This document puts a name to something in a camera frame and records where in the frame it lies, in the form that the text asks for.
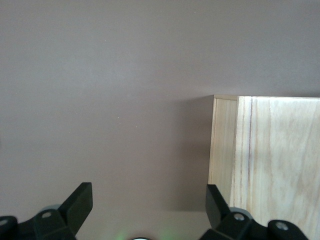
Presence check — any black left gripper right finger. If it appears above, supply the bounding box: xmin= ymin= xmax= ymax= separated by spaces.
xmin=198 ymin=183 xmax=309 ymax=240

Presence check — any brown table cover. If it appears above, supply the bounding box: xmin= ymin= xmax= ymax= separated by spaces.
xmin=0 ymin=0 xmax=320 ymax=240

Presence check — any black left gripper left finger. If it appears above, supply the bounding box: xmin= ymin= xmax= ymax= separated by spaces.
xmin=0 ymin=181 xmax=94 ymax=240

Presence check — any light wooden cabinet box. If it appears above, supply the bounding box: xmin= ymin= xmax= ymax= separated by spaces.
xmin=207 ymin=94 xmax=320 ymax=240

